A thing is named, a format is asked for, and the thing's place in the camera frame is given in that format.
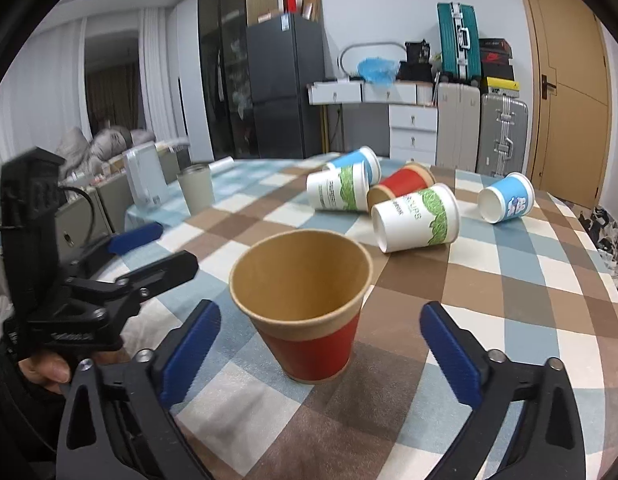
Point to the dark glass cabinet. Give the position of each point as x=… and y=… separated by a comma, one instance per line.
x=229, y=60

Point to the brown curtain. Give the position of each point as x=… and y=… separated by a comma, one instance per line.
x=111, y=97

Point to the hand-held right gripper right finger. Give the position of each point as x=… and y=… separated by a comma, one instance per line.
x=451, y=355

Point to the white desk with drawers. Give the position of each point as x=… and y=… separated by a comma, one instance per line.
x=411, y=125

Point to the grey cushions pile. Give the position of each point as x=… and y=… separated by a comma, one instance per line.
x=104, y=142

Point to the cardboard box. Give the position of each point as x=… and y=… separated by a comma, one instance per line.
x=311, y=6

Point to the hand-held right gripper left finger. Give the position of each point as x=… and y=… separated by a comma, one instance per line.
x=189, y=355

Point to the black refrigerator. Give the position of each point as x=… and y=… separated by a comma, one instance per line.
x=284, y=85

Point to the wooden door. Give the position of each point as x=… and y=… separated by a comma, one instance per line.
x=564, y=110

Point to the person's left hand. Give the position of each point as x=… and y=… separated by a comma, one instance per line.
x=44, y=370

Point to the teal suitcase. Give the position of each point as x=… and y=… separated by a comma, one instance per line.
x=456, y=42

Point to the checkered tablecloth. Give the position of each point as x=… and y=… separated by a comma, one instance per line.
x=489, y=280

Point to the white curtain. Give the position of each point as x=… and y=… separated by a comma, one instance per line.
x=161, y=75

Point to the grey tumbler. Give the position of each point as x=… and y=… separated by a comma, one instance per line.
x=195, y=190

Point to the blue plastic bag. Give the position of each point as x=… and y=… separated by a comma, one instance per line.
x=376, y=71

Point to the grey metal cabinet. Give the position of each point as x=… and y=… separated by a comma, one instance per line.
x=79, y=225

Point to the white suitcase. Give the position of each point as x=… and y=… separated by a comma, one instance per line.
x=456, y=127

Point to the black red shoe box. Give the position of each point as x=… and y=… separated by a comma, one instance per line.
x=496, y=52

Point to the patterned cloth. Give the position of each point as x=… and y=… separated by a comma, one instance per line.
x=604, y=230

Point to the black bag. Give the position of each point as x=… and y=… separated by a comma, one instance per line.
x=418, y=52

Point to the yellow black shoe box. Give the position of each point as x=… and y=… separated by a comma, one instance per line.
x=501, y=87

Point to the grey metal tube frame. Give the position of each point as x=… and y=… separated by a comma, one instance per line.
x=345, y=55

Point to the clear plastic roll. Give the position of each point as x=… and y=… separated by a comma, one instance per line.
x=221, y=165

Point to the person's left forearm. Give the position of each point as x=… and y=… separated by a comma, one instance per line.
x=19, y=420

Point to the red brown-rimmed paper cup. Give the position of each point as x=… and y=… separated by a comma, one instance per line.
x=409, y=180
x=309, y=350

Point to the silver suitcase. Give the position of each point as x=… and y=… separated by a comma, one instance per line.
x=504, y=135

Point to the blue white paper cup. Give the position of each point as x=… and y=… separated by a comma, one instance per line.
x=509, y=200
x=359, y=157

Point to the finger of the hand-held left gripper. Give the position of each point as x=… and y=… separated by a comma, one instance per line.
x=164, y=267
x=136, y=237

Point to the clear plastic box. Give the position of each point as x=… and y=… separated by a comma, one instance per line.
x=144, y=177

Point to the white green-print paper cup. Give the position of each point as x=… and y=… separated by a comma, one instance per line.
x=334, y=190
x=414, y=220

